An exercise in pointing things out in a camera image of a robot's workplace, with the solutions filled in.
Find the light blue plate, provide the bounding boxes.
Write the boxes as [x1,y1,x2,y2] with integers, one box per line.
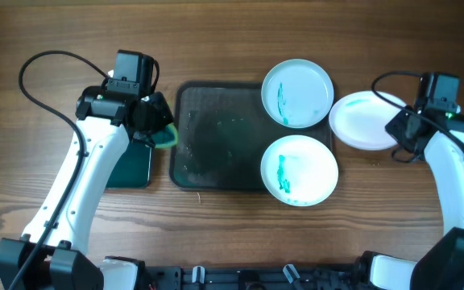
[261,59,334,129]

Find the black rectangular water tray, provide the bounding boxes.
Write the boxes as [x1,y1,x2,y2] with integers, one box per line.
[106,143,152,189]

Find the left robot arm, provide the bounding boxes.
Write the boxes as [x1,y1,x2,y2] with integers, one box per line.
[0,50,179,289]

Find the dark grey serving tray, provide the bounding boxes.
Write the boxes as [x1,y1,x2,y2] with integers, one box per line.
[169,81,333,191]

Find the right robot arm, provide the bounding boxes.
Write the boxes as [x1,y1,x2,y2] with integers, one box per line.
[359,72,464,289]

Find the white plate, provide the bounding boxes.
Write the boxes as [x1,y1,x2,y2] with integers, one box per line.
[260,135,339,207]
[329,90,400,151]

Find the green yellow sponge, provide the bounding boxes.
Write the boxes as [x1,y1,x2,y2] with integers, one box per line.
[151,123,179,149]

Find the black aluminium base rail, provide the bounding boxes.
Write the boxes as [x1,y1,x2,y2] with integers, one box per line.
[102,263,374,290]

